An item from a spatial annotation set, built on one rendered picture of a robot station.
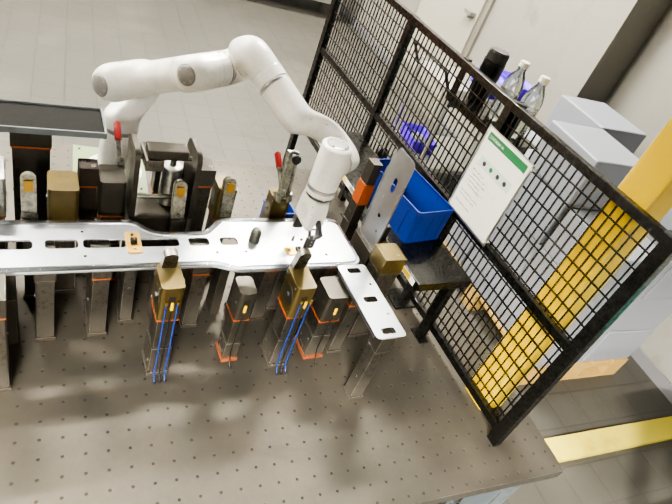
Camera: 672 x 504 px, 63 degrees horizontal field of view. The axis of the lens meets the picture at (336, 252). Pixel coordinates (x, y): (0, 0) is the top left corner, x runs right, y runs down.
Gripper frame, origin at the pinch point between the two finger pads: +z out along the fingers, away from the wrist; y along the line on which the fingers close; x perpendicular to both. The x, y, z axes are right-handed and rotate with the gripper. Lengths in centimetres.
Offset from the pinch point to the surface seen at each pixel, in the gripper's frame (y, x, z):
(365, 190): -18.4, 29.4, -3.5
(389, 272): 12.3, 27.0, 5.0
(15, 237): -8, -73, 7
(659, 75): -107, 278, -37
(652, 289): 9, 202, 30
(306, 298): 20.3, -4.9, 5.2
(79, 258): 1, -60, 7
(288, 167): -20.5, -0.4, -9.5
